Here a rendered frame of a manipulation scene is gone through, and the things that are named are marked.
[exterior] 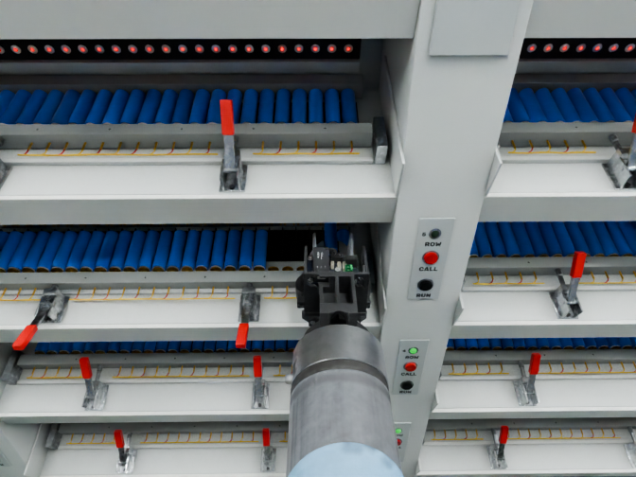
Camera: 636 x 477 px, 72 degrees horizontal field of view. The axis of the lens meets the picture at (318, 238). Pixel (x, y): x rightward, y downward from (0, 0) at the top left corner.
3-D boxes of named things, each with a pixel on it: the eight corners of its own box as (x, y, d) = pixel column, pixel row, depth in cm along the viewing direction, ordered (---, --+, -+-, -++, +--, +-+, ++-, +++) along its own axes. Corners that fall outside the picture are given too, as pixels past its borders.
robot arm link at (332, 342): (384, 419, 43) (285, 419, 43) (379, 378, 47) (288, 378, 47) (394, 358, 38) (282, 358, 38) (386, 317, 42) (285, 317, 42)
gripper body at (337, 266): (367, 242, 51) (379, 315, 41) (362, 297, 56) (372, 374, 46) (302, 242, 51) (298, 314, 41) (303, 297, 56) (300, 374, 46)
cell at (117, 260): (134, 237, 67) (124, 273, 63) (122, 237, 67) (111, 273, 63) (130, 230, 66) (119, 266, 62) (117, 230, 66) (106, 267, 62)
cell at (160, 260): (174, 237, 67) (167, 273, 63) (163, 237, 67) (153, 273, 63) (171, 229, 66) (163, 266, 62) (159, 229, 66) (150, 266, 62)
